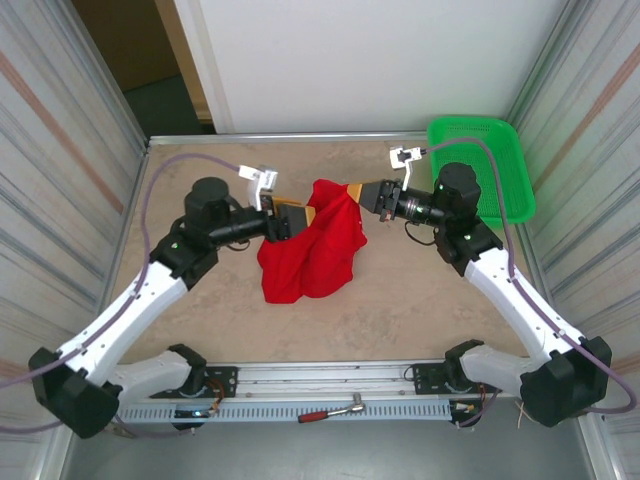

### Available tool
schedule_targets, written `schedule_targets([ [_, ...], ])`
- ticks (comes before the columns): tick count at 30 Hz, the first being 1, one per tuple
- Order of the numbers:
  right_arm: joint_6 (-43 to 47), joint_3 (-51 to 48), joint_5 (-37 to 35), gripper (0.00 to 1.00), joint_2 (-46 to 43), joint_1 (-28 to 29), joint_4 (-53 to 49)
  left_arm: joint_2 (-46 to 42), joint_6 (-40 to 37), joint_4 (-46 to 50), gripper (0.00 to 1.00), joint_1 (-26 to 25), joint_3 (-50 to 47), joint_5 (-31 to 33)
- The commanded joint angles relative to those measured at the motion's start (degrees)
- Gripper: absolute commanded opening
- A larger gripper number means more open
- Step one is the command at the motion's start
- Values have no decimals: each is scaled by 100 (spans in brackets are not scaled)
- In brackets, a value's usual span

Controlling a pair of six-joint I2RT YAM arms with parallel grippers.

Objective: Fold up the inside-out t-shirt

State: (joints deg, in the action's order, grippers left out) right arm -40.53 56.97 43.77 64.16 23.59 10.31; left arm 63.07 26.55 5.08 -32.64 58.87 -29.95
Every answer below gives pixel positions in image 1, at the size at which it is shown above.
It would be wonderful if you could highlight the red printed t-shirt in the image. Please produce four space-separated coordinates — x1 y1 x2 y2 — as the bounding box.
257 178 369 305

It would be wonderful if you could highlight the green plastic basket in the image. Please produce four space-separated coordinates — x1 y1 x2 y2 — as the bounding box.
426 115 537 229

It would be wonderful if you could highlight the brown wooden door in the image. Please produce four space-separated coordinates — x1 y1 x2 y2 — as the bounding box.
72 0 184 94

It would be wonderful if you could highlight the aluminium table border frame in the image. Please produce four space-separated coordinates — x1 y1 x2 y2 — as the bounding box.
89 130 564 364

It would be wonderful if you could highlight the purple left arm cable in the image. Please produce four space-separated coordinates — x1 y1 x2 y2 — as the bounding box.
0 153 246 439

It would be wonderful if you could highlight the white door frame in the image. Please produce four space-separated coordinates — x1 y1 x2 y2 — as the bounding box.
154 0 236 135

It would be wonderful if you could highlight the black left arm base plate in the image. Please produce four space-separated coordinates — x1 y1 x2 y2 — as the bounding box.
148 366 239 400

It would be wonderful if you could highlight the aluminium mounting rail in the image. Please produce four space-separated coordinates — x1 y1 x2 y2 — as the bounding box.
53 357 599 401

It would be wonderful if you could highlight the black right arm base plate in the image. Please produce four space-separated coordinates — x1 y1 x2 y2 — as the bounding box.
410 362 503 396

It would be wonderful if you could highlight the slotted grey cable duct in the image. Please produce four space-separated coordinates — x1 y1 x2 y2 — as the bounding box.
117 402 454 422

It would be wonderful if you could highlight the electronics board with wires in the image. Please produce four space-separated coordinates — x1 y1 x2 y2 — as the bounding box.
172 407 221 431
449 399 484 429

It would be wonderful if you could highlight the red-handled ratchet wrench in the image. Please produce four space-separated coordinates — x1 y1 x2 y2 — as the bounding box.
297 393 366 425

